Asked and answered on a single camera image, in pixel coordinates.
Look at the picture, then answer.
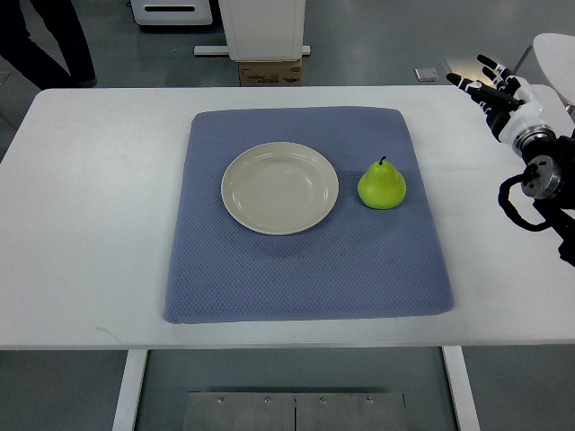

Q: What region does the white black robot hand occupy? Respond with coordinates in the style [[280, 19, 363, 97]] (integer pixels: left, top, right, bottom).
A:
[[447, 55, 556, 155]]

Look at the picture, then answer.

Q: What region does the green pear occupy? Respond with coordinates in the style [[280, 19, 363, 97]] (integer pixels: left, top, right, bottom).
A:
[[357, 156, 407, 210]]

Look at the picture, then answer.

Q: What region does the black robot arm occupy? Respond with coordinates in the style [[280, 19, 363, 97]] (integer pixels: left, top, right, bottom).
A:
[[512, 136, 574, 265]]

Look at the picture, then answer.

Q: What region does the grey floor outlet plate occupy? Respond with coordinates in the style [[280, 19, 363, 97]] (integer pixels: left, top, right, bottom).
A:
[[414, 67, 439, 83]]

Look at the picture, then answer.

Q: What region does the cream ceramic plate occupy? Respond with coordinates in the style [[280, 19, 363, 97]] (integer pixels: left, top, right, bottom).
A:
[[221, 142, 340, 235]]

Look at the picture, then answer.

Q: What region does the white round chair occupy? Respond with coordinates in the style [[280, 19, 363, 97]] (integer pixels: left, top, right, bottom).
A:
[[513, 32, 575, 114]]

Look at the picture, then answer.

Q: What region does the blue textured cloth mat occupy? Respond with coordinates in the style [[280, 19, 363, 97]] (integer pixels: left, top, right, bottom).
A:
[[164, 107, 454, 323]]

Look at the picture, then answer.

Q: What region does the brown cardboard box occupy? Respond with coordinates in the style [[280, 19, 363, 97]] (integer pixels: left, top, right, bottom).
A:
[[238, 59, 303, 87]]

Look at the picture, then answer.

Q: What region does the white cabinet on stand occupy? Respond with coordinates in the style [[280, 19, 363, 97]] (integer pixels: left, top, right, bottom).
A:
[[193, 0, 311, 62]]

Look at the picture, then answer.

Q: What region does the right white table leg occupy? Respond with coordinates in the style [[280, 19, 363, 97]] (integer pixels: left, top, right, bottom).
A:
[[441, 346, 481, 431]]

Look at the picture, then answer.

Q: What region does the white table leg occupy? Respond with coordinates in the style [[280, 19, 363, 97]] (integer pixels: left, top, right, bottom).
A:
[[111, 349, 148, 431], [441, 346, 481, 431]]

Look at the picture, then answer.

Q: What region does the white floor machine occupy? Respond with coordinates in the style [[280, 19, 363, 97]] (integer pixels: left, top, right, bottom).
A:
[[129, 0, 213, 26]]

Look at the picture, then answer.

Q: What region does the person in dark trousers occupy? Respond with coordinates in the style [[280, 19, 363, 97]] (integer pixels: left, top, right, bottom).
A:
[[1, 1, 97, 90]]

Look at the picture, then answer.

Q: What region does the left white table leg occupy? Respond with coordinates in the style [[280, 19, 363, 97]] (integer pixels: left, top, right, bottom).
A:
[[111, 349, 148, 431]]

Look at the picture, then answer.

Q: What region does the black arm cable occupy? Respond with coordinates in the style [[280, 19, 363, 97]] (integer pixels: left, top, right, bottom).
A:
[[497, 172, 554, 233]]

